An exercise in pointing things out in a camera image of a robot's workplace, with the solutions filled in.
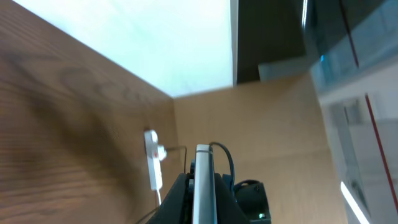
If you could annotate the brown cardboard panel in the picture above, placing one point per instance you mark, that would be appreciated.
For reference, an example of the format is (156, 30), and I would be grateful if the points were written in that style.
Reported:
(275, 134)

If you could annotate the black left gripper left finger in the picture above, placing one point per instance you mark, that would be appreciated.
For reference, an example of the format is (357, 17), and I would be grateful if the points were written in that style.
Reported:
(175, 209)

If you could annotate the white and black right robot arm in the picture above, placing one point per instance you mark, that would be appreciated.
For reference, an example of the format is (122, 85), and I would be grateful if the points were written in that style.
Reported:
(249, 205)

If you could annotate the white power strip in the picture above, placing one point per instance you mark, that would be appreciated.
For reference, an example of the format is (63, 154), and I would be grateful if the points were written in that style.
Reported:
(155, 174)

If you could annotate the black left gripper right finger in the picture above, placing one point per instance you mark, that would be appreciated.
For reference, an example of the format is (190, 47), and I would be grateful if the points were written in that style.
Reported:
(228, 211)

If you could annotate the white USB charger plug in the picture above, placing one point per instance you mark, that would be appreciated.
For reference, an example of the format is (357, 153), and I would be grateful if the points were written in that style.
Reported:
(160, 153)

